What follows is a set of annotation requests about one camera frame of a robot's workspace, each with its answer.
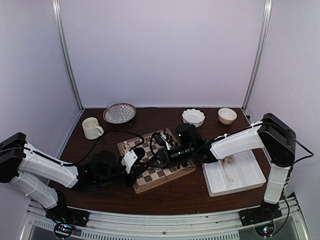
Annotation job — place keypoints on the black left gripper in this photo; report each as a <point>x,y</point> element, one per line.
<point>134,170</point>

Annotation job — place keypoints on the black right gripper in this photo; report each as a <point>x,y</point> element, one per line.
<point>164,159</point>

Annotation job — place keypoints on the white chess rook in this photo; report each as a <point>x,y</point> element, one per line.
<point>126,147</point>

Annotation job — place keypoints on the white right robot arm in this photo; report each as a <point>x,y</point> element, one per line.
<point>271,134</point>

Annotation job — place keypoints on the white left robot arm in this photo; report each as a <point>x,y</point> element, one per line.
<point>21,163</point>

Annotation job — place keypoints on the dark chess pieces row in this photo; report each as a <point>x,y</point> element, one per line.
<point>172,139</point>

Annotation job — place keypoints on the wooden chess board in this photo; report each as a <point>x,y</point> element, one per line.
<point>154,177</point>

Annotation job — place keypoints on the pile of white chess pieces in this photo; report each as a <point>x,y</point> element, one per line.
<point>229,160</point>

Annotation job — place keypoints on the white scalloped bowl black rim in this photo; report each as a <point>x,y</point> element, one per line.
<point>194,117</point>

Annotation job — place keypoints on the cream ceramic mug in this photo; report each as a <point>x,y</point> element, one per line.
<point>91,128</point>

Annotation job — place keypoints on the cream round bowl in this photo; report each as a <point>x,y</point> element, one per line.
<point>227,116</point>

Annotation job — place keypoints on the white plastic divided tray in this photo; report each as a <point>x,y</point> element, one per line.
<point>245,171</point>

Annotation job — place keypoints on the patterned brown rim plate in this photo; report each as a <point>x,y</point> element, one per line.
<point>128,112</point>

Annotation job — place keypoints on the clear drinking glass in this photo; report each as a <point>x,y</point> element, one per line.
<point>114,109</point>

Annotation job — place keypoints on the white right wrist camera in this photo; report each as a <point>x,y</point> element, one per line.
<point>163,137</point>

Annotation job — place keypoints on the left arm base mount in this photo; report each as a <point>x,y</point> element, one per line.
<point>65,218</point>

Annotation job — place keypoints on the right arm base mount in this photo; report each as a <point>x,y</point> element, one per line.
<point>265,215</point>

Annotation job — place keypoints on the right aluminium frame post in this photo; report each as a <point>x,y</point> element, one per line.
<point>263,35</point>

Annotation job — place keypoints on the aluminium frame post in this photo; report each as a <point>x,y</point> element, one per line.
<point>263,35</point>
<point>56,5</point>

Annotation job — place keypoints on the left aluminium frame post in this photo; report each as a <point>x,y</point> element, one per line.
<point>56,5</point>

